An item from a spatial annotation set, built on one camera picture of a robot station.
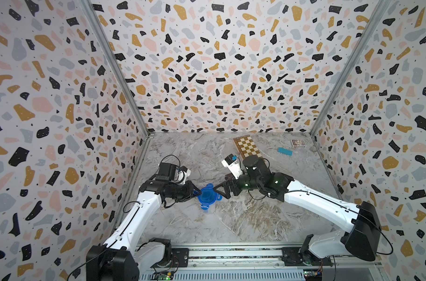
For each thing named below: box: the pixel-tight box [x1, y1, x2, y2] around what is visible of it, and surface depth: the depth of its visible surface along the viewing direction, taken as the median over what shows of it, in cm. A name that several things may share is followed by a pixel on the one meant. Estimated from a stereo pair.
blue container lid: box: [193, 183, 223, 211], surface depth 79 cm
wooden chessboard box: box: [232, 134, 264, 159], surface depth 115 cm
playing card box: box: [290, 139, 307, 149], surface depth 119 cm
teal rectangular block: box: [277, 146, 294, 156], surface depth 115 cm
